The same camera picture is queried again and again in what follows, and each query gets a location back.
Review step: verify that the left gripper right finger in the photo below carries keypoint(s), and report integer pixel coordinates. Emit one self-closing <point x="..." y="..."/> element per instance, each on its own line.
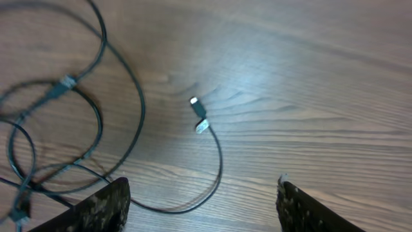
<point x="299" y="212"/>

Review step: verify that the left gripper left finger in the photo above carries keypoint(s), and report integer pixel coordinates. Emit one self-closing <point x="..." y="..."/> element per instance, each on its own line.
<point x="104" y="211"/>

